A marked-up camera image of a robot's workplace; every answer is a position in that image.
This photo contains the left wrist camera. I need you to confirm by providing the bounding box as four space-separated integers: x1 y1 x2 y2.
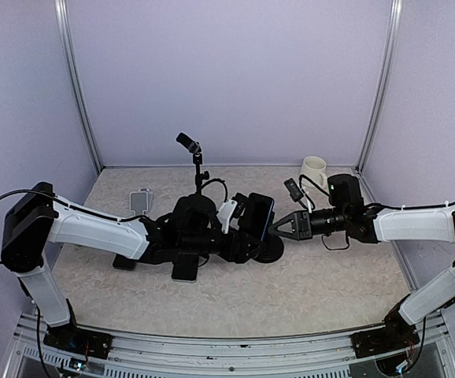
216 193 249 234

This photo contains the front aluminium rail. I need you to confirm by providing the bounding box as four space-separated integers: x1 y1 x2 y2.
13 314 455 378

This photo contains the black stand holding blue phone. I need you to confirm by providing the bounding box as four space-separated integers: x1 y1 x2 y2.
253 235 284 264

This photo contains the left aluminium frame post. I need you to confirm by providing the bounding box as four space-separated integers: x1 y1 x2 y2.
54 0 105 176

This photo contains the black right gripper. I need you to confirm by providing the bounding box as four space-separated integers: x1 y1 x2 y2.
269 206 350 240

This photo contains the aluminium frame post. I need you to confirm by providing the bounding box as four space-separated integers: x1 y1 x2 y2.
54 0 105 176
356 0 403 175

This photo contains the grey white folding phone stand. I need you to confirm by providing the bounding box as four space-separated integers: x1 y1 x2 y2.
129 188 154 216

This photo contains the black telescopic phone stand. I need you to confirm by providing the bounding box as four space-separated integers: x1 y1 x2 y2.
176 132 210 194

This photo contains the black smartphone with silver edge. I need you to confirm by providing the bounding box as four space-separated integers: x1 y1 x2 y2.
172 254 199 283

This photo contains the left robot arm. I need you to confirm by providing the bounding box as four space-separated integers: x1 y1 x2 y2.
0 182 267 359

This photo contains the right aluminium frame post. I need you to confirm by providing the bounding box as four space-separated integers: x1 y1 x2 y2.
356 0 403 175

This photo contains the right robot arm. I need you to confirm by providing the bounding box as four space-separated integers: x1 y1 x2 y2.
268 174 455 358

